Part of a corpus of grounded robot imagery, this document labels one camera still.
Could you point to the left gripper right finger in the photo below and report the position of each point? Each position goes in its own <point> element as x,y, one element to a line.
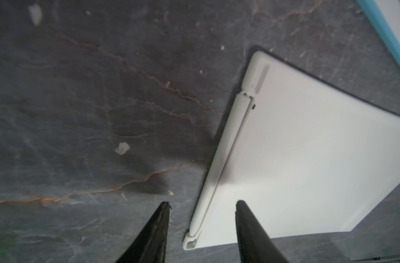
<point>255,246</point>

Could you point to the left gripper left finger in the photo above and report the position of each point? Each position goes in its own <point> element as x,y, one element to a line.
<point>150,244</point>

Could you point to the white drawing tablet front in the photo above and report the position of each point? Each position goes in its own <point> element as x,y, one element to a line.
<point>308,158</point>

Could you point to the blue framed drawing tablet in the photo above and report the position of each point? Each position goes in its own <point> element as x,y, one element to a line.
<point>384,16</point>

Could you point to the white stylus pen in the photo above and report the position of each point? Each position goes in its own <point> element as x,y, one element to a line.
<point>231,130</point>

